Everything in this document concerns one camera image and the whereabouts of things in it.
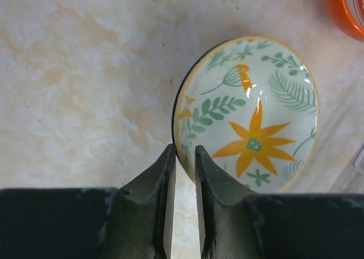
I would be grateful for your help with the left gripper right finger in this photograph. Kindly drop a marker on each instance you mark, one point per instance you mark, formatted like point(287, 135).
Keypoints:
point(224, 219)

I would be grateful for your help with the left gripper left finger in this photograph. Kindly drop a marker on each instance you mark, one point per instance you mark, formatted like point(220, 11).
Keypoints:
point(141, 220)

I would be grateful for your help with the yellow floral bowl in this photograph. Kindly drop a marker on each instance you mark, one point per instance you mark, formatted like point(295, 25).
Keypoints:
point(252, 103)

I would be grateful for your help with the white wire dish rack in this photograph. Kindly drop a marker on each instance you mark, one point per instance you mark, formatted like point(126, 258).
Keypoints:
point(350, 180)

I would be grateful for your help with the orange bottom stacked bowl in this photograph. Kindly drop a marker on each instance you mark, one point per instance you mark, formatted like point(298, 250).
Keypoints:
point(347, 15)

